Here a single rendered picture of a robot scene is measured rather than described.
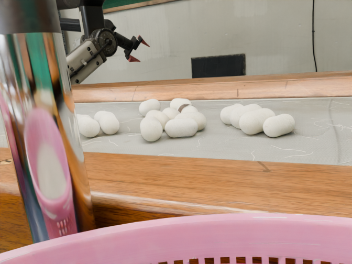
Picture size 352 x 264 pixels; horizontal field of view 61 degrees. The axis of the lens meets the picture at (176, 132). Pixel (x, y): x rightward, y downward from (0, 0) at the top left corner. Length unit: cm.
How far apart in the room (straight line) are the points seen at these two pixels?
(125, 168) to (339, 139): 18
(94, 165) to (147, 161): 3
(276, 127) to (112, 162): 15
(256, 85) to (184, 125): 22
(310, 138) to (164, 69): 244
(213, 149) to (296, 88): 24
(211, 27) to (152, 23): 54
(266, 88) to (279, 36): 189
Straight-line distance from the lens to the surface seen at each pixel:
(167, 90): 51
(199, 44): 252
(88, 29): 125
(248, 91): 47
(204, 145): 26
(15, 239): 18
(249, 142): 26
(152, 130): 27
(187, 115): 30
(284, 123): 27
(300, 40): 233
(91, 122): 32
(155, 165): 15
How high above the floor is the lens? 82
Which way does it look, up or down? 15 degrees down
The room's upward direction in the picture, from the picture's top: 5 degrees counter-clockwise
